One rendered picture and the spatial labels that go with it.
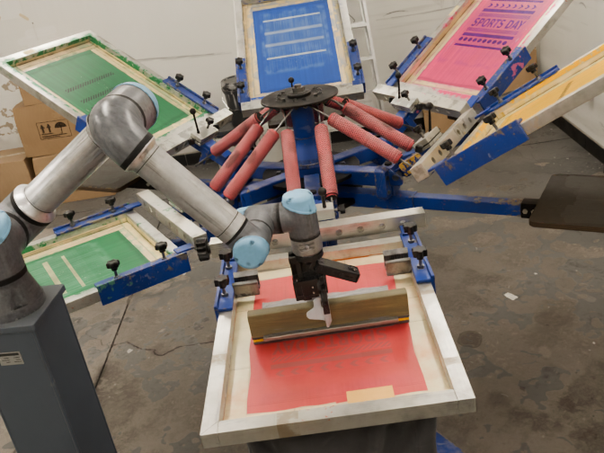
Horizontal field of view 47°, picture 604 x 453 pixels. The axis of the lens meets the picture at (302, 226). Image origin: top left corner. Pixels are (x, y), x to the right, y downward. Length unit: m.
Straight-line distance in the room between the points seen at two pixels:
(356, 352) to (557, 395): 1.50
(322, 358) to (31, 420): 0.73
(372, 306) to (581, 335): 1.82
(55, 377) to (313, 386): 0.62
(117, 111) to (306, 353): 0.74
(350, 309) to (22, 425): 0.86
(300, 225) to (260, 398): 0.41
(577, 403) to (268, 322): 1.64
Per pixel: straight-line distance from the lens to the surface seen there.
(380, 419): 1.52
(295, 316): 1.76
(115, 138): 1.48
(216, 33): 5.98
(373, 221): 2.18
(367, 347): 1.75
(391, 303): 1.77
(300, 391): 1.64
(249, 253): 1.50
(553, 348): 3.35
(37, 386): 1.81
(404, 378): 1.64
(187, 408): 3.26
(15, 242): 1.72
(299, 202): 1.59
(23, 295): 1.73
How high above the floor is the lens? 1.97
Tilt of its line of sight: 25 degrees down
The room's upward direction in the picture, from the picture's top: 10 degrees counter-clockwise
